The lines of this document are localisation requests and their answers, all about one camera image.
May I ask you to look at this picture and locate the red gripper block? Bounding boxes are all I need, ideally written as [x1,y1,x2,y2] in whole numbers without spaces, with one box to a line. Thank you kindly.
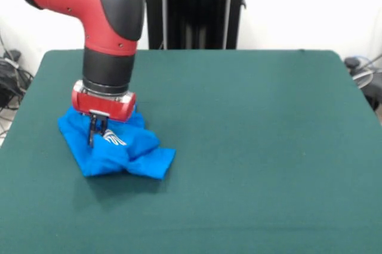
[70,79,137,148]

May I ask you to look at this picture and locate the grey and blue cables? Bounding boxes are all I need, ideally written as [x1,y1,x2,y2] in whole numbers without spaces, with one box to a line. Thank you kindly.
[347,54,382,73]

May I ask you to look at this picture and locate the dark green table cloth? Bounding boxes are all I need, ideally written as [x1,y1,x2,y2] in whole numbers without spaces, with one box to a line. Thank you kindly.
[0,49,382,254]

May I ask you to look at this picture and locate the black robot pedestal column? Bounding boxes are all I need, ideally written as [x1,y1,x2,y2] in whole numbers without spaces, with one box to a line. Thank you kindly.
[140,0,259,51]

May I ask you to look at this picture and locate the black floor cable tangle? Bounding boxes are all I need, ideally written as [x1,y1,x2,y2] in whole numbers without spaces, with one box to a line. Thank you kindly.
[0,32,36,140]

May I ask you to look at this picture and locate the blue laundry item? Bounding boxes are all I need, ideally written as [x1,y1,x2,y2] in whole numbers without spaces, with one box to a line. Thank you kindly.
[57,101,177,181]

